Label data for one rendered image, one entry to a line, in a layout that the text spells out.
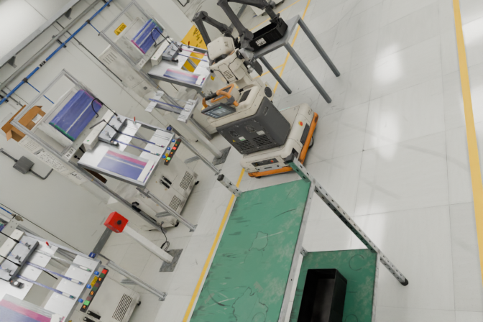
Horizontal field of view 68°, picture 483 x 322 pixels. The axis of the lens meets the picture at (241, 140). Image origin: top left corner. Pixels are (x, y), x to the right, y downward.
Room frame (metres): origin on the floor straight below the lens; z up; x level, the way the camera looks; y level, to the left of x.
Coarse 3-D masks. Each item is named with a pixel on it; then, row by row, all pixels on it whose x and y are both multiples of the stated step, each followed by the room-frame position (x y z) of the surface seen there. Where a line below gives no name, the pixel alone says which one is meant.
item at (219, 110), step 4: (232, 96) 2.73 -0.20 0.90; (228, 100) 2.71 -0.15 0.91; (232, 100) 2.70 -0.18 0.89; (216, 104) 2.73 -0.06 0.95; (220, 104) 2.69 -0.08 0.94; (224, 104) 2.71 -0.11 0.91; (228, 104) 2.73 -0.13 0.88; (208, 108) 2.81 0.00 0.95; (212, 108) 2.76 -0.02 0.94; (216, 108) 2.74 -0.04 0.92; (220, 108) 2.73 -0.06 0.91; (224, 108) 2.71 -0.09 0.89; (228, 108) 2.71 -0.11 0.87; (232, 108) 2.73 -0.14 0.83; (204, 112) 2.86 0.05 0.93; (208, 112) 2.84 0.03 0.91; (212, 112) 2.83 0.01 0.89; (216, 112) 2.81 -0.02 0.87; (220, 112) 2.80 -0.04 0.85; (224, 112) 2.78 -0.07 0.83; (228, 112) 2.77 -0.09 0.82; (232, 112) 2.75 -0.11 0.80; (212, 116) 2.90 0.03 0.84; (216, 116) 2.88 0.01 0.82; (220, 116) 2.87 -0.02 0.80
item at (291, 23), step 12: (288, 24) 3.33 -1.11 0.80; (300, 24) 3.33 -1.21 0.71; (288, 36) 3.12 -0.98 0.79; (312, 36) 3.32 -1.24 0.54; (264, 48) 3.32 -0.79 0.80; (276, 48) 3.15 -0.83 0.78; (288, 48) 3.07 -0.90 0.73; (264, 60) 3.84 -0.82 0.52; (300, 60) 3.07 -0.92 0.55; (336, 72) 3.31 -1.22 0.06; (324, 96) 3.07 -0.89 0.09
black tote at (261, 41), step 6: (270, 24) 3.39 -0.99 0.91; (276, 24) 3.35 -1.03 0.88; (282, 24) 3.25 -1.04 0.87; (258, 30) 3.51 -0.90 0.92; (264, 30) 3.47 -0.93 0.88; (270, 30) 3.23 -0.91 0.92; (276, 30) 3.19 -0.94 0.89; (282, 30) 3.21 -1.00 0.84; (258, 36) 3.55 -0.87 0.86; (264, 36) 3.30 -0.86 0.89; (270, 36) 3.26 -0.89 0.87; (276, 36) 3.22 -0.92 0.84; (282, 36) 3.18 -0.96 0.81; (240, 42) 3.71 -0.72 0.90; (252, 42) 3.43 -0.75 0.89; (258, 42) 3.38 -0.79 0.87; (264, 42) 3.33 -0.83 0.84; (270, 42) 3.29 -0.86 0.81; (258, 48) 3.42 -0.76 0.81
